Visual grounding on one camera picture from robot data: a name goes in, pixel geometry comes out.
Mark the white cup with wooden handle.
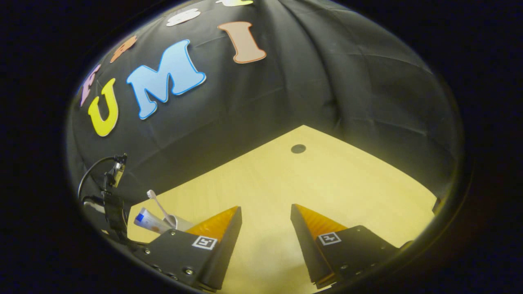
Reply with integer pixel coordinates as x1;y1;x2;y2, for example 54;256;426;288
163;215;195;233

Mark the black backdrop cloth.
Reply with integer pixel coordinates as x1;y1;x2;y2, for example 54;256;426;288
65;0;464;213

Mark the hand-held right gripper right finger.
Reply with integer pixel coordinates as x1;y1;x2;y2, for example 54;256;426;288
291;204;413;290

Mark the white toothbrush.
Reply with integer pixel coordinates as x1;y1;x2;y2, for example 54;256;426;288
147;189;177;229

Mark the black cable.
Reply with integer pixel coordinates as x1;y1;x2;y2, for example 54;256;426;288
78;156;116;200

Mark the light wooden desktop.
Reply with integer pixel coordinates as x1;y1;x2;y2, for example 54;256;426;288
127;125;438;294

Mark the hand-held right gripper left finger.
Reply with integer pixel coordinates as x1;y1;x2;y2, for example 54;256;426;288
133;206;243;292

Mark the white toothpaste tube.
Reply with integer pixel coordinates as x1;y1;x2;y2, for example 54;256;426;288
134;207;172;234

